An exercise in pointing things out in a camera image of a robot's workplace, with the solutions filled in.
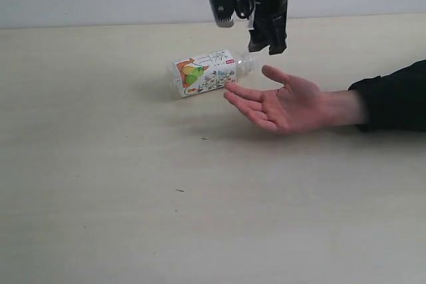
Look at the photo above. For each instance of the tea bottle with fruit label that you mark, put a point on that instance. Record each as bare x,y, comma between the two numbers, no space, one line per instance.
210,71

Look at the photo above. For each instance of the open bare human hand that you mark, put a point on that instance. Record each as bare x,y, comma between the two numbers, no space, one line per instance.
299,106

